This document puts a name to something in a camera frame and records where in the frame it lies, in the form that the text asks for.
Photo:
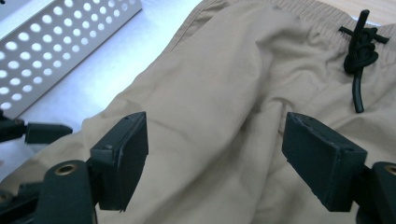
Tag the tan pants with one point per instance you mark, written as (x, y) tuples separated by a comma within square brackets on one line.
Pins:
[(218, 77)]

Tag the white perforated plastic basket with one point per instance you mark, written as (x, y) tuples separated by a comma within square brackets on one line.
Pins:
[(46, 53)]

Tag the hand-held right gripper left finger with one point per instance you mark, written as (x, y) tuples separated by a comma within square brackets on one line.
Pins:
[(124, 161)]

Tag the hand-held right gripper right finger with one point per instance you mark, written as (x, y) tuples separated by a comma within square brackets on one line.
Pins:
[(323, 161)]

